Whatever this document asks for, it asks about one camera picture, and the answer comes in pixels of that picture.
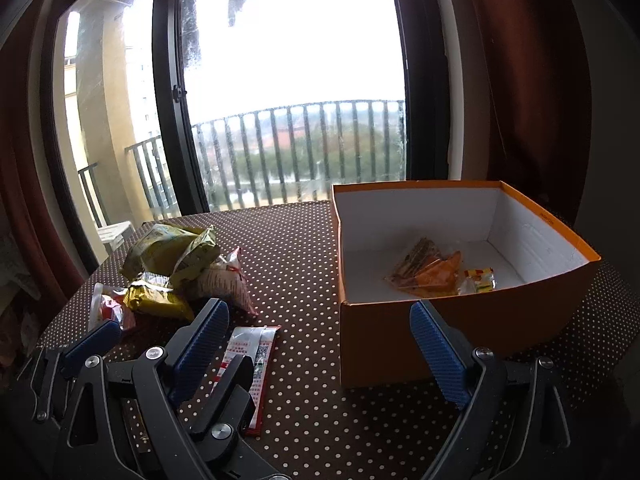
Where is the brown polka dot tablecloth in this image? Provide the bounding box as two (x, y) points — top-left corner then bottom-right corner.
(37, 200), (640, 480)

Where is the orange cardboard box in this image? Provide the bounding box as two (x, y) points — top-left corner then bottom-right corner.
(330, 180), (602, 390)

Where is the dark red curtain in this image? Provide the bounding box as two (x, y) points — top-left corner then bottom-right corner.
(0, 10), (88, 311)
(450, 0), (593, 211)

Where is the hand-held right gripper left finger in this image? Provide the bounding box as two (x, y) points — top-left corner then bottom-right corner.
(52, 298), (231, 480)

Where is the red and white snack bag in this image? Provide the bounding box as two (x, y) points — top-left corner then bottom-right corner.
(192, 248), (258, 318)

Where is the black balcony railing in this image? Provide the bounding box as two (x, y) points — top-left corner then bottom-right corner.
(77, 99), (406, 231)

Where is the white outdoor AC unit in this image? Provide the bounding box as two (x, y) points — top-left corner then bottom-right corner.
(95, 221), (135, 256)

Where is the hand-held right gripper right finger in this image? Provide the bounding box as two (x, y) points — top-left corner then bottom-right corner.
(409, 300), (572, 480)

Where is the small yellow red candy packet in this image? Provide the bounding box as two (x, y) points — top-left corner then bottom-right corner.
(457, 267), (497, 295)

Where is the long red white strip packet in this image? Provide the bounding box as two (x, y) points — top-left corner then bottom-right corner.
(207, 325), (282, 437)

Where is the black window frame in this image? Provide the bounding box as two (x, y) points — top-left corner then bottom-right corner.
(40, 0), (451, 276)

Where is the golden snack packet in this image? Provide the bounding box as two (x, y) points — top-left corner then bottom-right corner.
(123, 272), (196, 322)

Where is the red clear snack packet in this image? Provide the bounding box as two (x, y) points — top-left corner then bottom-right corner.
(91, 282), (137, 332)

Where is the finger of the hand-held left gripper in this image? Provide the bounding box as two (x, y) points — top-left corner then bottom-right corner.
(29, 319), (124, 422)
(189, 354), (257, 455)

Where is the yellow comic print snack bag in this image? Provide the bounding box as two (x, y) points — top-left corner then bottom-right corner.
(170, 225), (222, 288)

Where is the orange snack packet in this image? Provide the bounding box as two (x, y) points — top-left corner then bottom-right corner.
(385, 237), (466, 297)

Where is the plain green snack bag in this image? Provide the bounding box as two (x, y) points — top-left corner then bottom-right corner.
(121, 223), (201, 281)

